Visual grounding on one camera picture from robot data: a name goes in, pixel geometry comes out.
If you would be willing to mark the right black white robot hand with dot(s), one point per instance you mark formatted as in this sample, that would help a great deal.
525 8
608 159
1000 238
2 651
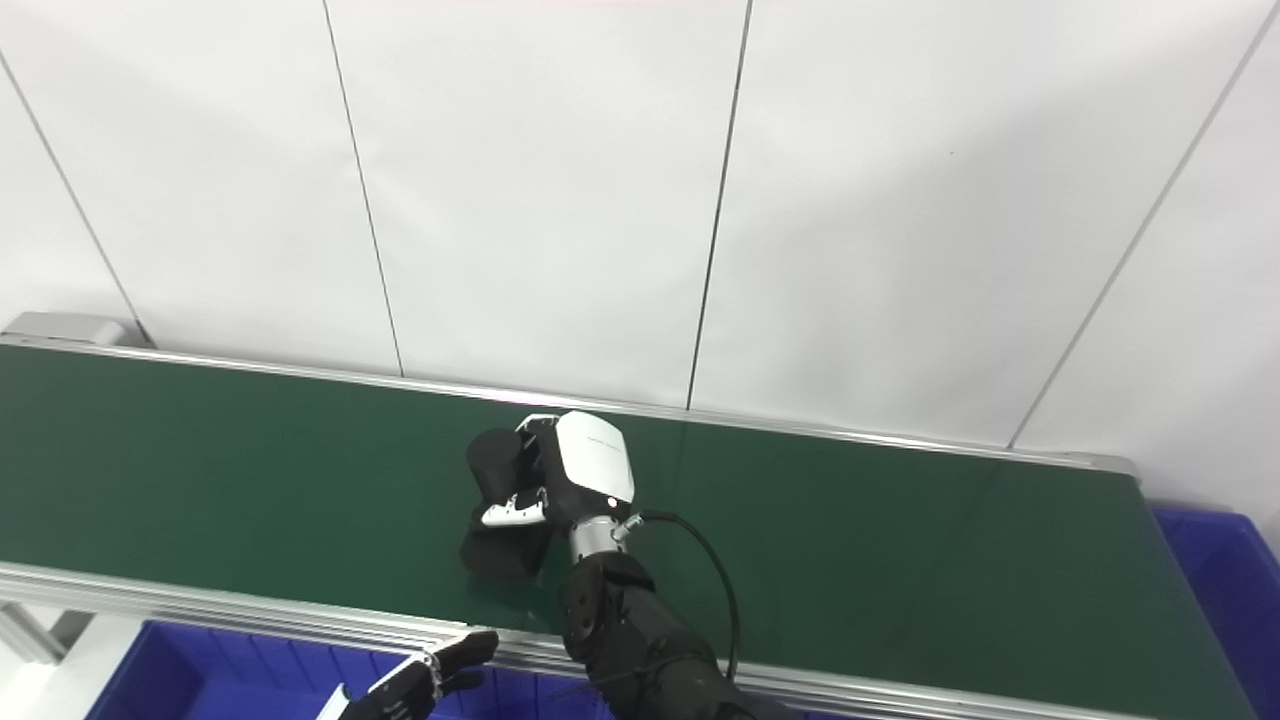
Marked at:
595 460

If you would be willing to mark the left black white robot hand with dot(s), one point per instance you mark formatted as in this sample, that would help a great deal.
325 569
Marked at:
420 685

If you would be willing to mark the black cylinder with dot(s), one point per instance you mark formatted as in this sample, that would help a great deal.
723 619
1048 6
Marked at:
500 550

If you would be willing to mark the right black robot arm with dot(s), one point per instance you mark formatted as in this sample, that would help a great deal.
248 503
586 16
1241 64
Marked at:
630 630

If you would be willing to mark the green conveyor belt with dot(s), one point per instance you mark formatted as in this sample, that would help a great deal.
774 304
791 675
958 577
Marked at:
250 600
250 470

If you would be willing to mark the blue plastic bin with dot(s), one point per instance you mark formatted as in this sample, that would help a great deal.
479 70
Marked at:
200 680
1230 570

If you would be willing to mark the aluminium conveyor leg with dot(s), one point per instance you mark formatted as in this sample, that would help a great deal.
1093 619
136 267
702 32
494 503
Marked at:
40 630

